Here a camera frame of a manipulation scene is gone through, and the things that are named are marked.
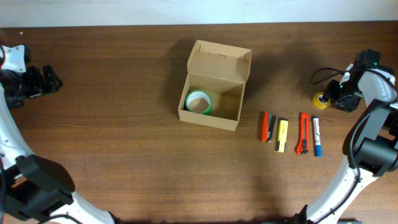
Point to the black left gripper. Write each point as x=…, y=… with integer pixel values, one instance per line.
x=37, y=88

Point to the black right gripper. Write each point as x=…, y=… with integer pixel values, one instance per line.
x=329, y=93

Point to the small yellow tape roll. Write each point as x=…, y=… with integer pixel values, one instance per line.
x=318, y=101

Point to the red stapler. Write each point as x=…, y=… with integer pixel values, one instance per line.
x=267, y=128

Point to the brown cardboard box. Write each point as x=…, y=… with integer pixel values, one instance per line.
x=222, y=71

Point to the green tape roll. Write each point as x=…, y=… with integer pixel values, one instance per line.
x=199, y=101

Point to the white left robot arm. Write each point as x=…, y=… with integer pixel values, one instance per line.
x=33, y=187

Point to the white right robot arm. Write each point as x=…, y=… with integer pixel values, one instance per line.
x=370, y=148

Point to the blue whiteboard marker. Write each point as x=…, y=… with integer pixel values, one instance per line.
x=316, y=128

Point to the red utility knife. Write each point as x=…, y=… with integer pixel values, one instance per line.
x=302, y=146

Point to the yellow highlighter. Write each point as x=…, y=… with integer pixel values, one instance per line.
x=282, y=135

